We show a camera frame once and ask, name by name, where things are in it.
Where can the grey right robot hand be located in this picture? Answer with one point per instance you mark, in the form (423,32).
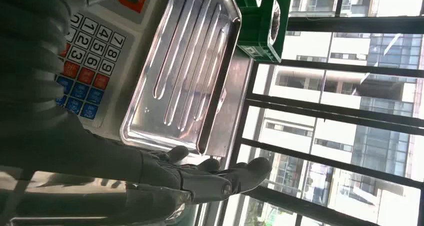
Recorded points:
(82,171)

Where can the white electronic scale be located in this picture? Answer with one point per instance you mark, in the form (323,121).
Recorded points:
(122,85)

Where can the stainless steel scale tray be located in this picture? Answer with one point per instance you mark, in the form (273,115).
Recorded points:
(185,68)

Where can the green crate with wrapped coils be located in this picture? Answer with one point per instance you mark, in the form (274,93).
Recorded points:
(258,28)

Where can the black window frame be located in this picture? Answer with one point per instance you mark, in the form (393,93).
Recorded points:
(348,24)

